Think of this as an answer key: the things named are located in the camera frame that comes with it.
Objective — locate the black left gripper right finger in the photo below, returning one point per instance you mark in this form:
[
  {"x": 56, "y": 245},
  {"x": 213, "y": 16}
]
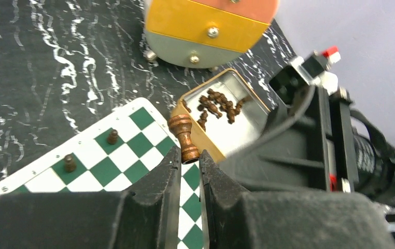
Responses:
[{"x": 233, "y": 217}]

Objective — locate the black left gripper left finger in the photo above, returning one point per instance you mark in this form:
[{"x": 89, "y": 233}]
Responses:
[{"x": 145, "y": 215}]

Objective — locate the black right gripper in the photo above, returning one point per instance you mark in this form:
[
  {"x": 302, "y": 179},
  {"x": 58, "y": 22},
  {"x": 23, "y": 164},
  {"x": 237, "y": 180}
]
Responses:
[{"x": 309, "y": 145}]

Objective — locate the brown chess piece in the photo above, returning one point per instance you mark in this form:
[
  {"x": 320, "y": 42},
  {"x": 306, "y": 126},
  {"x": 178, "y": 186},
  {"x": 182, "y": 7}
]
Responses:
[
  {"x": 69, "y": 163},
  {"x": 180, "y": 126},
  {"x": 112, "y": 137}
]

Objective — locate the green white chess board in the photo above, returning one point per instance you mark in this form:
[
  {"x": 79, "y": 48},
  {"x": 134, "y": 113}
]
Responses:
[{"x": 144, "y": 140}]

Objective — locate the pile of brown chess pieces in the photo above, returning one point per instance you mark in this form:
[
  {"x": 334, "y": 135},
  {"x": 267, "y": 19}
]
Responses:
[{"x": 217, "y": 104}]

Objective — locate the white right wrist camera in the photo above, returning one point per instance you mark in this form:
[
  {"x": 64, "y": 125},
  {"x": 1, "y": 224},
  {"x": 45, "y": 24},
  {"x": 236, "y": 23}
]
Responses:
[{"x": 301, "y": 72}]

